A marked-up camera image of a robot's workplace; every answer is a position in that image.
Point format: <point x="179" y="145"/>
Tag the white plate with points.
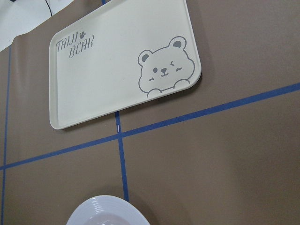
<point x="106" y="210"/>

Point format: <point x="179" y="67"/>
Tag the cream bear tray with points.
<point x="124" y="53"/>

